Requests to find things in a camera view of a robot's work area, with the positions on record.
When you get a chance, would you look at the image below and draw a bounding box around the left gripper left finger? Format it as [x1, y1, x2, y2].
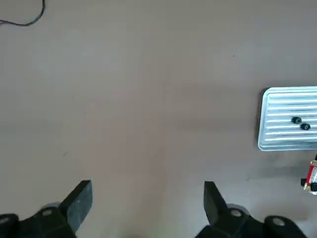
[0, 180, 93, 238]

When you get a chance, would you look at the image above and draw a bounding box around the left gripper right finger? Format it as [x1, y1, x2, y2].
[195, 181, 307, 238]

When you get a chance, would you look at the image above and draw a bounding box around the small red oil bottle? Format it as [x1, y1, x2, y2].
[300, 155, 317, 194]

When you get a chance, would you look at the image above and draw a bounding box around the ribbed silver metal tray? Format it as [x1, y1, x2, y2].
[257, 86, 317, 152]

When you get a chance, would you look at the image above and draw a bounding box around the thin dark lamp cable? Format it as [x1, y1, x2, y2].
[0, 0, 47, 27]

